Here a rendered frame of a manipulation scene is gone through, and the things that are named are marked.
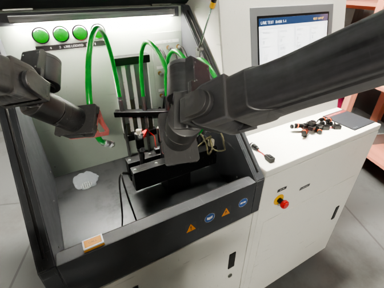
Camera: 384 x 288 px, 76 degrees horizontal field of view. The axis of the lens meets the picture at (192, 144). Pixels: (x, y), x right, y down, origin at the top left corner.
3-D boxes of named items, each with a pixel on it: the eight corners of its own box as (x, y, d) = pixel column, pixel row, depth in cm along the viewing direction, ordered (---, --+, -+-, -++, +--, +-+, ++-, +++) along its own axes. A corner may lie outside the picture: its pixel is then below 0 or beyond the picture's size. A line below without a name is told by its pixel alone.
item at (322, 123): (307, 142, 100) (310, 130, 97) (286, 131, 108) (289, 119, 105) (342, 128, 109) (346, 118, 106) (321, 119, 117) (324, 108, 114)
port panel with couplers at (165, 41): (159, 108, 111) (154, 34, 94) (156, 106, 113) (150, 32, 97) (185, 103, 116) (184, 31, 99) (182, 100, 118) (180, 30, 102)
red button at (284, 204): (280, 213, 95) (282, 203, 92) (272, 206, 98) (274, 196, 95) (290, 208, 97) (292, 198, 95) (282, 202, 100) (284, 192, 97)
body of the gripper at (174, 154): (189, 112, 50) (195, 98, 43) (198, 162, 48) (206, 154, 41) (157, 116, 49) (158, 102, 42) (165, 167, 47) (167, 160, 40)
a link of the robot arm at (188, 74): (207, 110, 29) (248, 126, 35) (204, 26, 32) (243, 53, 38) (148, 131, 38) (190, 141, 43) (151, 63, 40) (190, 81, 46)
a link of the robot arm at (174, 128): (167, 134, 35) (206, 135, 36) (167, 88, 36) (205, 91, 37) (164, 145, 41) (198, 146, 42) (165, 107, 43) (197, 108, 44)
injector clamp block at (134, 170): (138, 205, 91) (133, 173, 83) (130, 189, 99) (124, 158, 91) (215, 176, 105) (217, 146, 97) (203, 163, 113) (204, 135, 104)
